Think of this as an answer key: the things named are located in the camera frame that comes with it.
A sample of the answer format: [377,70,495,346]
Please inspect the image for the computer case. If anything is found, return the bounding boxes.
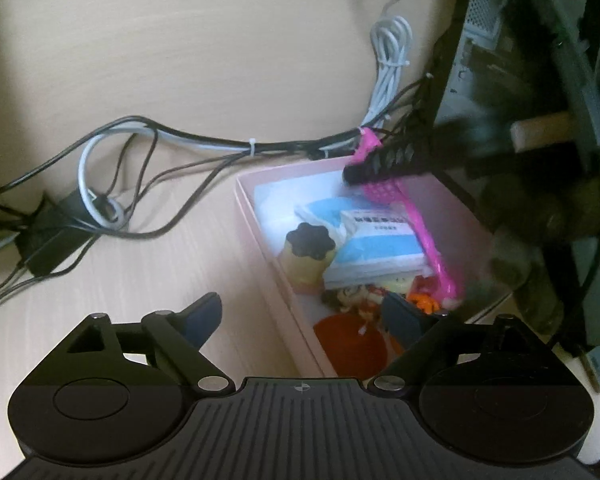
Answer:
[430,0,600,391]

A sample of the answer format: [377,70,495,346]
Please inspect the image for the pink hairbrush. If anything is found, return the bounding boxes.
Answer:
[347,127,461,308]

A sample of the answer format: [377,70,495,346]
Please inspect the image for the wooden desktop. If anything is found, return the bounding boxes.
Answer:
[0,0,600,466]

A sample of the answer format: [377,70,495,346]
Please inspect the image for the beige bar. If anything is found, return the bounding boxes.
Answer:
[511,114,577,152]

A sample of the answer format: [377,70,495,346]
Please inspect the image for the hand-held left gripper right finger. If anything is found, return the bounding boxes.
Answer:
[372,291,533,395]

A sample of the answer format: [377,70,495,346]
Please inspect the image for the yellow pudding toy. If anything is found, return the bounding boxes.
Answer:
[279,222,337,291]

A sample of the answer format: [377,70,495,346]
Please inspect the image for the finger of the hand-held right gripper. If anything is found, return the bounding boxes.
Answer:
[342,124,467,187]

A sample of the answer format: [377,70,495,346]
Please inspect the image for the white cable bundle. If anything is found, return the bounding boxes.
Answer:
[359,0,414,132]

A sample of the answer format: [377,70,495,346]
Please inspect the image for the grey cable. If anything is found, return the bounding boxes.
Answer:
[77,125,362,226]

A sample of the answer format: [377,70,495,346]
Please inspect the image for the pink cardboard box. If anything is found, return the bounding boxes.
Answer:
[234,155,521,378]

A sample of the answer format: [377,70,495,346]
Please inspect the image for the red toy camera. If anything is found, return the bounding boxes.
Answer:
[312,312,405,378]

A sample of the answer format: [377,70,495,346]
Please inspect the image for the blue white tissue pack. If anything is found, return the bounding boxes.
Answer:
[294,197,431,291]

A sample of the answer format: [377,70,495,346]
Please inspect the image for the santa figure toy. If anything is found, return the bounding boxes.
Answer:
[322,285,387,332]

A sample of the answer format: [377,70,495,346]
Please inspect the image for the black power adapter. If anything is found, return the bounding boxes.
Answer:
[14,190,102,279]

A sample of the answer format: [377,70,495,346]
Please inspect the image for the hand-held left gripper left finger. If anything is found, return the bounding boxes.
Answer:
[67,291,233,395]

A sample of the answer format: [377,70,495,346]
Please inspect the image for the black cable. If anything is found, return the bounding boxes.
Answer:
[0,75,433,321]

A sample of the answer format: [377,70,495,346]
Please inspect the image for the person's right forearm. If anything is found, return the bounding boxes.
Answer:
[480,170,600,353]

